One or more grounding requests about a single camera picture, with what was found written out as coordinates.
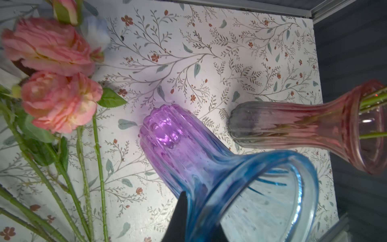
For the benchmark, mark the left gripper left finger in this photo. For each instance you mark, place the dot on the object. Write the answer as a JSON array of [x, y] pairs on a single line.
[[177, 226]]

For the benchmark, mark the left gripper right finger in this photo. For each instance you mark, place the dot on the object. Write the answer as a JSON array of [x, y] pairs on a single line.
[[217, 234]]

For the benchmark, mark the blue purple glass vase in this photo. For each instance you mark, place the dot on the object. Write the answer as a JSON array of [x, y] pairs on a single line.
[[261, 197]]

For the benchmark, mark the pink red glass vase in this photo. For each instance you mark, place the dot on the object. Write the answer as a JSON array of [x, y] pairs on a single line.
[[334, 126]]

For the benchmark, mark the light pink rose stem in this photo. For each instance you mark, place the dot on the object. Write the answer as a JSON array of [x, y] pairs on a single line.
[[372, 102]]

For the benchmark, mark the bunch of artificial flowers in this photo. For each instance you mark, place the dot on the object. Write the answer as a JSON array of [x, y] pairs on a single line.
[[48, 109]]

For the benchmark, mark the floral patterned table mat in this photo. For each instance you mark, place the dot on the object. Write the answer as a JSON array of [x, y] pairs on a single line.
[[207, 60]]

